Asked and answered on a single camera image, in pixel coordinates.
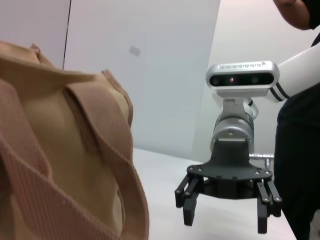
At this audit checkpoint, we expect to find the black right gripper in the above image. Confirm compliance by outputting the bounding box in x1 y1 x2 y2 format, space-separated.
174 138 283 235

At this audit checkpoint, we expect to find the khaki canvas food bag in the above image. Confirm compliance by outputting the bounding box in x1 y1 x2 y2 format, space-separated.
0 39 151 240

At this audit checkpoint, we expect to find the person bare forearm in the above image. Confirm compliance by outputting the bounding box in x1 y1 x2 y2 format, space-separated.
273 0 313 30

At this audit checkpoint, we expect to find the person in black clothing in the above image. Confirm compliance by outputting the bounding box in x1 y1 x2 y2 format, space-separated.
273 0 320 240

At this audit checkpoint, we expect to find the right gripper silver cable connector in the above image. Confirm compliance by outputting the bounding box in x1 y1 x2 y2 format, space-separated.
248 152 275 168

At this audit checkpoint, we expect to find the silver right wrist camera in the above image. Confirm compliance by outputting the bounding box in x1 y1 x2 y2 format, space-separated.
205 60 280 98

